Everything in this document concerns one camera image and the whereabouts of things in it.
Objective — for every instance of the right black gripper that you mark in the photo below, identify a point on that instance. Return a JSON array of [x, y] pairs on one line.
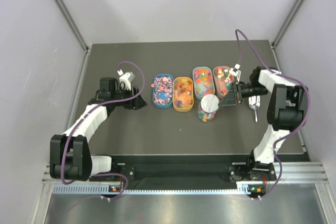
[[239, 93]]

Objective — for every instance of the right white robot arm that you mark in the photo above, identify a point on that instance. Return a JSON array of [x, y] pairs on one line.
[[286, 111]]

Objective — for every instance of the light blue tray of gummies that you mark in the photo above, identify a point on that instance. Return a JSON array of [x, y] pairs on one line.
[[203, 82]]

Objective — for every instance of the clear round jar lid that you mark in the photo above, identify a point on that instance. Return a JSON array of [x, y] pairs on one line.
[[210, 103]]

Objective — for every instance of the yellow tray of popsicle candies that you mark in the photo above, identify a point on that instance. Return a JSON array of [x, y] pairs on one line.
[[183, 94]]

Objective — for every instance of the clear plastic jar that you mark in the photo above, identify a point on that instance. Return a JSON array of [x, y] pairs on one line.
[[205, 116]]

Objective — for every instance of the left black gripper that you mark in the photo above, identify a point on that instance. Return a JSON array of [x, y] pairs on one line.
[[134, 98]]

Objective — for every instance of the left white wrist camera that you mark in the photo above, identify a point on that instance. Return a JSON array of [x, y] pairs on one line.
[[125, 79]]

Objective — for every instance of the blue tray of lollipops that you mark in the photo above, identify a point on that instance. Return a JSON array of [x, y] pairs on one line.
[[163, 91]]

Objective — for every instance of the pink tray of star candies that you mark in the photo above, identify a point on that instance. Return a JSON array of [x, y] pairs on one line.
[[223, 80]]

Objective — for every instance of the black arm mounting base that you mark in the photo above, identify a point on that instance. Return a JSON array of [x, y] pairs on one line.
[[227, 172]]

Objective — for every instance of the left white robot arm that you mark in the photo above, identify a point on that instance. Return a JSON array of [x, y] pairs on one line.
[[70, 157]]

